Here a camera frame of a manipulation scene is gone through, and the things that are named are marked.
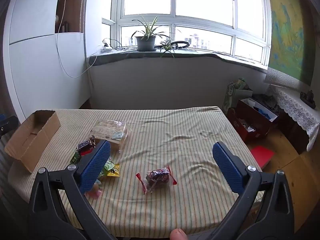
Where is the green jelly cup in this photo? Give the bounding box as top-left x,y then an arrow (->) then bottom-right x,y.
100,159 -> 115,178

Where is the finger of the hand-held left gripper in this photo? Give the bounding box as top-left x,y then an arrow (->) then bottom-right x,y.
0,115 -> 19,138

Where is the dark cloth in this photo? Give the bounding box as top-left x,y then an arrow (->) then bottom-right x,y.
252,94 -> 280,113

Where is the dark figurine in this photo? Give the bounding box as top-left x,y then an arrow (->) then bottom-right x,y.
299,90 -> 316,104

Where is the brown chocolate bar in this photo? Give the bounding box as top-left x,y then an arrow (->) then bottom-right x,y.
76,135 -> 97,152

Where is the black cable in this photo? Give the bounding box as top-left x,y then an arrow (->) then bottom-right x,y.
102,38 -> 138,52

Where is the white framed window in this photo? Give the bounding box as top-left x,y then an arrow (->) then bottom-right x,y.
102,0 -> 272,65

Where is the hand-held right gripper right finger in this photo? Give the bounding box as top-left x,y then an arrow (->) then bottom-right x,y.
212,141 -> 295,240

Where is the grey patterned cloth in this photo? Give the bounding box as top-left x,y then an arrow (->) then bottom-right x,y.
264,67 -> 303,90

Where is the pink snack packet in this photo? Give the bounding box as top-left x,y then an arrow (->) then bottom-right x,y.
86,180 -> 103,198

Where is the white cabinet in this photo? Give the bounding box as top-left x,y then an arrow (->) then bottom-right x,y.
2,0 -> 92,124

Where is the cardboard box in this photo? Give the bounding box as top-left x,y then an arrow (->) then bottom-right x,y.
4,110 -> 61,174

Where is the red book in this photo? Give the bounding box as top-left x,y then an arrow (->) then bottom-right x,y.
250,145 -> 275,169

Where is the white lace cloth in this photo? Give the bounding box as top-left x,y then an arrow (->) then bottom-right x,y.
271,85 -> 320,152

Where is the small trailing plant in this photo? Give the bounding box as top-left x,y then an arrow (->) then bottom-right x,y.
159,39 -> 180,58

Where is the white bead cord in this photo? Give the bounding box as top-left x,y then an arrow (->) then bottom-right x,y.
79,0 -> 90,33

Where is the yellow blue wall poster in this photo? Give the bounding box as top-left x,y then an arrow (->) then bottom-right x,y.
267,0 -> 316,87

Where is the potted plant in grey pot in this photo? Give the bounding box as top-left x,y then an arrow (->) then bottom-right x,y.
130,15 -> 173,52

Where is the dark green windowsill cover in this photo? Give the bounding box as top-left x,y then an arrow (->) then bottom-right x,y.
89,49 -> 269,72

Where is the green gift bag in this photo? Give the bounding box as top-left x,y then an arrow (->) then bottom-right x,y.
222,78 -> 253,114

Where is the black ring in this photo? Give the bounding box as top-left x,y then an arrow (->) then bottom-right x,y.
156,40 -> 190,50

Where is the red-ended clear pastry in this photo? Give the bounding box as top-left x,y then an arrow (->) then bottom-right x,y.
136,165 -> 177,194

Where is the yellow candy packet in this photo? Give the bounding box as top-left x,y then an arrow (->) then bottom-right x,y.
107,164 -> 120,178

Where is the red-brown box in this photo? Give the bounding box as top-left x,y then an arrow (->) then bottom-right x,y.
226,97 -> 279,142

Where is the person's right hand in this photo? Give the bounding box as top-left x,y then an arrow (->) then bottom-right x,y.
170,228 -> 187,240

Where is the striped bed sheet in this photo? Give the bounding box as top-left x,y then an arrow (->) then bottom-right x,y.
7,106 -> 265,232

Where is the white charger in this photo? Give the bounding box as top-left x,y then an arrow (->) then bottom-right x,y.
97,42 -> 113,53

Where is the packet of sliced bread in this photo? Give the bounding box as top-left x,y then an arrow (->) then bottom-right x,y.
89,119 -> 130,153

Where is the white cable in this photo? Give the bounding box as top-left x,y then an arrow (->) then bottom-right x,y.
55,0 -> 94,78

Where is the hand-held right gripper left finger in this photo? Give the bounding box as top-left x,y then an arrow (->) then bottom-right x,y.
28,139 -> 118,240

